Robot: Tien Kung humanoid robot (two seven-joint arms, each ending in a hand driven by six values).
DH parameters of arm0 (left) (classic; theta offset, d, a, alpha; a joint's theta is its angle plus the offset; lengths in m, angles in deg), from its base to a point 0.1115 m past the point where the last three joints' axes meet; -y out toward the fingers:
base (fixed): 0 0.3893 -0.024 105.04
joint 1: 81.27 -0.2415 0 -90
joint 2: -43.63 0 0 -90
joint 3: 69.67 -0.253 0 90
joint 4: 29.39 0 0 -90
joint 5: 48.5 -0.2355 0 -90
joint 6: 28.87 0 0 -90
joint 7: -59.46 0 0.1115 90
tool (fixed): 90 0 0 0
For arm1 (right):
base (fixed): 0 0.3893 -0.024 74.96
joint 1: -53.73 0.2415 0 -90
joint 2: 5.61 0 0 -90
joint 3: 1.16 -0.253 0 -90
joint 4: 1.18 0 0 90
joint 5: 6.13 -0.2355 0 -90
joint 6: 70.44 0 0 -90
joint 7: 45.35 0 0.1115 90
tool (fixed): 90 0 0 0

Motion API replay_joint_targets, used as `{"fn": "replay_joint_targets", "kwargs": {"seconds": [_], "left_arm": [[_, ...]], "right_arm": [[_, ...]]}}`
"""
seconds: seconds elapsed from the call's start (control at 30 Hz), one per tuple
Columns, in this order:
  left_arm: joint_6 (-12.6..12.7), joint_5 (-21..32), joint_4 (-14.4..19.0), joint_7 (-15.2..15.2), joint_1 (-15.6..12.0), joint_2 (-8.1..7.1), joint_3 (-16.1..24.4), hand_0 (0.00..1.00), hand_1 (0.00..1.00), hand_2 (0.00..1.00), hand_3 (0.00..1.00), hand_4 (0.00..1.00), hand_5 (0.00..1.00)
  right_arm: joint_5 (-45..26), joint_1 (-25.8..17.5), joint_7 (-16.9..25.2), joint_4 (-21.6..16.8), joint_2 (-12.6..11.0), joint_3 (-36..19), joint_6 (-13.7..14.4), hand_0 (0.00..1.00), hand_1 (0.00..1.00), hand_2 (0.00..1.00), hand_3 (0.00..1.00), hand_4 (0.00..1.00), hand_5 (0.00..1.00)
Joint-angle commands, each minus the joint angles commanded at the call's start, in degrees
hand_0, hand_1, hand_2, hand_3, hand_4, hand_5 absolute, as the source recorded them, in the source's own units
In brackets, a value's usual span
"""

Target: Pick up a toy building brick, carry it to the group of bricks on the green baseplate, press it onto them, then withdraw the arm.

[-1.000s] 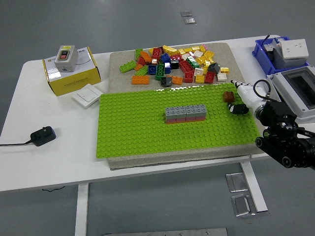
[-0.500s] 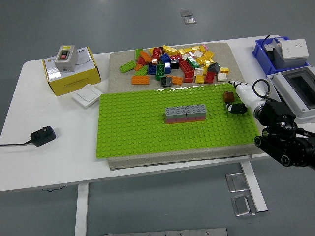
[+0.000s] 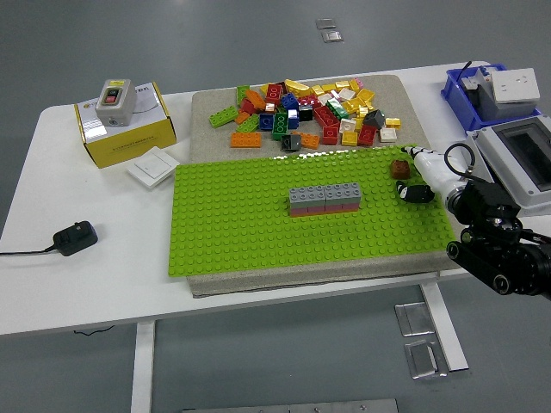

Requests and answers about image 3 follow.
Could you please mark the green white-studded brick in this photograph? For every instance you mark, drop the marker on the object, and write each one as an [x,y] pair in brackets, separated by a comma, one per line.
[337,107]

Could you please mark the white wall switch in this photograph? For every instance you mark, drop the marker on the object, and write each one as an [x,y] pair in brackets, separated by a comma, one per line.
[152,167]

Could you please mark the blue white-topped brick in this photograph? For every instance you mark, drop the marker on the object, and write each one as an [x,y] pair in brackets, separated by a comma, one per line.
[293,118]

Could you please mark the small yellow brick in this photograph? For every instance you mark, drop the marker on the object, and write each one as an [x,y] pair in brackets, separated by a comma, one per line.
[264,88]
[363,111]

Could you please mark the grey long brick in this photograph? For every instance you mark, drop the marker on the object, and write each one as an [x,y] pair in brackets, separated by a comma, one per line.
[343,193]
[307,195]

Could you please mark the dark green long brick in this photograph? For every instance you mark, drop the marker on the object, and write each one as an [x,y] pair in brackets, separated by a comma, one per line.
[281,125]

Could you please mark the metal floor hatch plate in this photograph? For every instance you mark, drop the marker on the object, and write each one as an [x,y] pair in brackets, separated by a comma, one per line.
[413,320]
[421,359]

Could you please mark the blue plastic bin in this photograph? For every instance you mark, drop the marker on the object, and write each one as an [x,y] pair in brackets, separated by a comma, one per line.
[454,92]

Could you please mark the white square brick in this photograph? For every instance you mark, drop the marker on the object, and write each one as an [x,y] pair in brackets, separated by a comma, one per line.
[388,133]
[348,125]

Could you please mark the yellow white cardboard box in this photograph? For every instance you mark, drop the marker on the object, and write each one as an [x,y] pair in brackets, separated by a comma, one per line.
[131,143]

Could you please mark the lime long brick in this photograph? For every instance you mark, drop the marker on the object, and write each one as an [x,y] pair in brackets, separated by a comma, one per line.
[224,116]

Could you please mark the small orange brick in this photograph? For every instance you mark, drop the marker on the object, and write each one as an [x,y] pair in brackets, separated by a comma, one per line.
[241,117]

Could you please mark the brown square brick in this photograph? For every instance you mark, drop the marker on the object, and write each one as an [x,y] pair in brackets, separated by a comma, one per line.
[399,170]

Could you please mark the small metal floor plate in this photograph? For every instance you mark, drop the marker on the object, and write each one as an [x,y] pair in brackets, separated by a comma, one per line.
[326,23]
[333,36]

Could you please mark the orange long brick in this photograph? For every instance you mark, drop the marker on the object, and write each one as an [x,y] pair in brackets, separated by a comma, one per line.
[246,139]

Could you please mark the white table leg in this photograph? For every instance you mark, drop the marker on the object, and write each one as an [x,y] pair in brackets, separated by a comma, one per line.
[143,365]
[450,340]

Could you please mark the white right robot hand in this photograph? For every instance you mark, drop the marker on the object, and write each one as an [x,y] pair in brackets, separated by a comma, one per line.
[439,172]

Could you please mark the red long brick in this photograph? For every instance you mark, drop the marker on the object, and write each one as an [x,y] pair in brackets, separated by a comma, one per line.
[326,116]

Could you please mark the small grey brick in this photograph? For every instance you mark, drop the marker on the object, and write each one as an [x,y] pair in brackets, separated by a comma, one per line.
[296,139]

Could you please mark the grey socket base box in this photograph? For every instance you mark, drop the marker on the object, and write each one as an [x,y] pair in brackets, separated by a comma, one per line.
[497,109]

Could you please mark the grey white electrical part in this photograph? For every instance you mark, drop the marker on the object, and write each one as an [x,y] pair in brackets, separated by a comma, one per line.
[480,76]

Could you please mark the dark grey sloped brick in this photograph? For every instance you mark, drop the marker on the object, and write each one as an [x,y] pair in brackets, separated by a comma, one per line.
[374,118]

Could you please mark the green studded baseplate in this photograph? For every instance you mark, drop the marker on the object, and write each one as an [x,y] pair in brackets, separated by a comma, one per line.
[237,223]

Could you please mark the thin orange brick strip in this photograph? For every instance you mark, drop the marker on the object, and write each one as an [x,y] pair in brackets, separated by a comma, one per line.
[325,213]

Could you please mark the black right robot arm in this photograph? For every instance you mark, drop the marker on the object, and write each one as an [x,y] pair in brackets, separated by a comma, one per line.
[490,202]

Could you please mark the yellow curved brick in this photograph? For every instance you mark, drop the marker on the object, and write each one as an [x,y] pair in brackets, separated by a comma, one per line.
[298,87]

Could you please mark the yellow square brick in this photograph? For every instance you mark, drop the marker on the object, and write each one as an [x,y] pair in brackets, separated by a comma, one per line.
[349,137]

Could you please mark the small black brick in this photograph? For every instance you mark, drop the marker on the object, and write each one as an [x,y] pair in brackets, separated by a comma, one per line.
[286,143]

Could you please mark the white flat brick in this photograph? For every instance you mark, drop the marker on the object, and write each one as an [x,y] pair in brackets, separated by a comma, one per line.
[346,94]

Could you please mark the grey push-button switch box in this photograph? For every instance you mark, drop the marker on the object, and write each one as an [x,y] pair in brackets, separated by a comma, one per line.
[115,102]

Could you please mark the small tan brick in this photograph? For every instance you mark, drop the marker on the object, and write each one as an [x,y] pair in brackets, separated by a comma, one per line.
[271,106]

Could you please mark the grey electrical enclosure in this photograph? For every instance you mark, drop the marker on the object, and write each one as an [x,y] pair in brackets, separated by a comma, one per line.
[495,146]

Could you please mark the black power adapter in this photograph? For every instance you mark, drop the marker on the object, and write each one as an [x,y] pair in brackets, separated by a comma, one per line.
[75,237]

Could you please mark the white socket panel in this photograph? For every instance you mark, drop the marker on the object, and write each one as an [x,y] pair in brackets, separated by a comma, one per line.
[514,85]

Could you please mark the red white-dotted brick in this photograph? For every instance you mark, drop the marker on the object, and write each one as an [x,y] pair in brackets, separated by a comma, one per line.
[308,101]

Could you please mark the red square brick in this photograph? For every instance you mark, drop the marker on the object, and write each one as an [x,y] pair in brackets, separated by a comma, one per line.
[367,134]
[329,136]

